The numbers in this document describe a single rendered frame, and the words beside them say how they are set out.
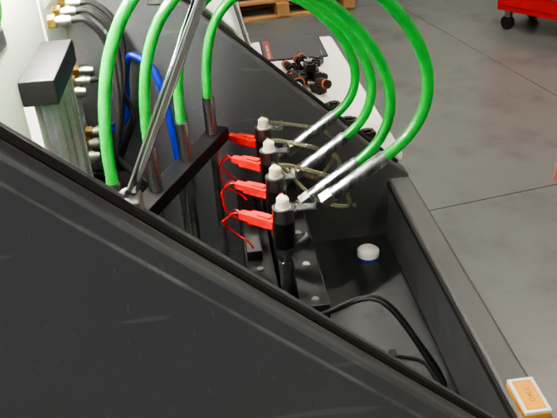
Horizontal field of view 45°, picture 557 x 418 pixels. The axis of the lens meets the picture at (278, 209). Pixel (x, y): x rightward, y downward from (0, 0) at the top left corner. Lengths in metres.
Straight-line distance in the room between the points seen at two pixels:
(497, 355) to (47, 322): 0.56
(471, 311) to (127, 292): 0.57
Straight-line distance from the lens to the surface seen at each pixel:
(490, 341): 0.90
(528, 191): 3.16
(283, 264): 0.88
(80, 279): 0.47
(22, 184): 0.43
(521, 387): 0.83
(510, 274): 2.63
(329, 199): 0.84
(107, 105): 0.78
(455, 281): 0.98
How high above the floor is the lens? 1.54
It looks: 32 degrees down
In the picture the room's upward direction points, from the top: 3 degrees counter-clockwise
